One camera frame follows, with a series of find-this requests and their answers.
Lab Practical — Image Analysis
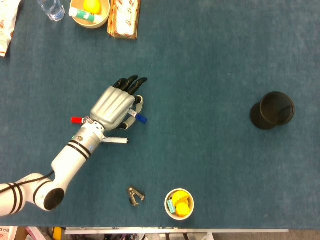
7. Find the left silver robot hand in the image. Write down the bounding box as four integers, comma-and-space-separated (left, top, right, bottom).
89, 74, 149, 132

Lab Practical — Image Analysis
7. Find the blue capped whiteboard marker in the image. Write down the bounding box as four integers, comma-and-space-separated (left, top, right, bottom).
127, 109, 148, 124

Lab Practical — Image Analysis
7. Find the black capped whiteboard marker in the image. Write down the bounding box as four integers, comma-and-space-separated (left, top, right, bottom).
101, 136, 130, 145

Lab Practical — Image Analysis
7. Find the black pen cup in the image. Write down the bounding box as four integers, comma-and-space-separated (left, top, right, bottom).
249, 91, 296, 130

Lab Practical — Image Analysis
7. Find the beige round bowl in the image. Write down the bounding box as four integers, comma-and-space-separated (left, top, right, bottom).
69, 0, 111, 30

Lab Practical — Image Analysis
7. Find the red white snack package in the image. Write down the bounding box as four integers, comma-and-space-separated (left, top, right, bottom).
107, 0, 141, 40

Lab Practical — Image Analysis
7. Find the black metal staple remover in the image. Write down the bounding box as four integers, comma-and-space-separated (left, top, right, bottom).
126, 185, 146, 207

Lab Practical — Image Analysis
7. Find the green white glue stick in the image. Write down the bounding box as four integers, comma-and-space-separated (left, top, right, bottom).
68, 6, 103, 24

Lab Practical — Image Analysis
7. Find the blue felt table cover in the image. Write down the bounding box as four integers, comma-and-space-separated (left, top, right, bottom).
0, 0, 320, 230

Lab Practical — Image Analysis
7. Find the yellow lemon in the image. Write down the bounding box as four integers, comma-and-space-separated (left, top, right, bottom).
82, 0, 102, 15

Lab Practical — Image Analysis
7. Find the clear plastic water bottle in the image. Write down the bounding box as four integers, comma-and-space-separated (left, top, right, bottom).
36, 0, 66, 22

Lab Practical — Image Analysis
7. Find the yellow cracked eggshell toy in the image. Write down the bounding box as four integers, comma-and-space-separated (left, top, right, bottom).
171, 190, 192, 205

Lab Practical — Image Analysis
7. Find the small beige paper cup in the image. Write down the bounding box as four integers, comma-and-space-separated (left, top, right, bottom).
164, 188, 195, 221

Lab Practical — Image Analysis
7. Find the yellow round toy ball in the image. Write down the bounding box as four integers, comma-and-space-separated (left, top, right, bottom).
175, 201, 191, 217

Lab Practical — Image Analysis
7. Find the white crumpled snack bag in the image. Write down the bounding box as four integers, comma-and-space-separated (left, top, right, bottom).
0, 0, 22, 58

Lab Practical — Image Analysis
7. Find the yellow object under table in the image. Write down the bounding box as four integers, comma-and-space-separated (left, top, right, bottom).
52, 226, 63, 240

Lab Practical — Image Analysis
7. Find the aluminium table edge bar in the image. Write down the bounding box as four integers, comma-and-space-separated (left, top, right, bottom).
64, 226, 290, 235

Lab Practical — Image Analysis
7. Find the white printed box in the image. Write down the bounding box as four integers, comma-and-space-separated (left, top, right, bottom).
0, 226, 18, 240

